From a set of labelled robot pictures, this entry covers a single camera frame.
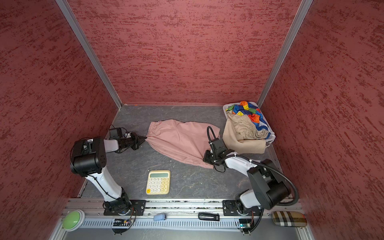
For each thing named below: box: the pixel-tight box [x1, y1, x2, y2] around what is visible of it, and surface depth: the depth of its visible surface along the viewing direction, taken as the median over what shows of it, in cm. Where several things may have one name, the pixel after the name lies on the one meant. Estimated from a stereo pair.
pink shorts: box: [145, 119, 221, 169], surface depth 100 cm
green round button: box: [62, 209, 85, 232], surface depth 71 cm
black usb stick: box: [198, 212, 220, 221], surface depth 71 cm
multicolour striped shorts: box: [226, 101, 271, 139], surface depth 103 cm
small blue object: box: [153, 213, 167, 221], surface depth 72 cm
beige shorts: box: [222, 110, 270, 154], surface depth 97 cm
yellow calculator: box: [146, 170, 171, 195], surface depth 82 cm
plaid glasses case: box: [272, 211, 308, 228], surface depth 70 cm
